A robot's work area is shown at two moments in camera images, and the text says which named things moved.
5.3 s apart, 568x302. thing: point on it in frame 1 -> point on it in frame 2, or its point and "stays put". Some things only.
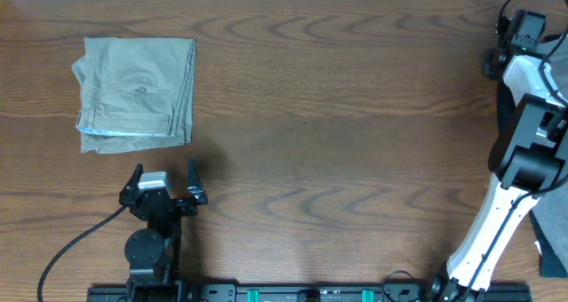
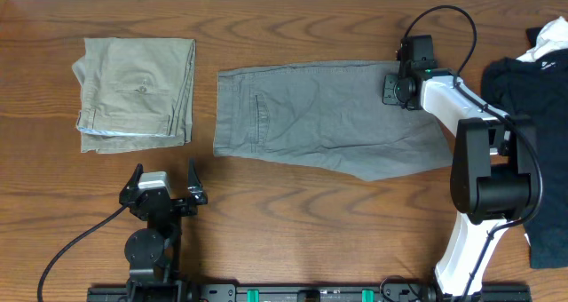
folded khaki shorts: [135, 92] stays put
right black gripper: [489, 69] -> [388, 97]
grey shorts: [552, 207] -> [330, 112]
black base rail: [310, 293] stays put
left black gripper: [194, 194] stays put
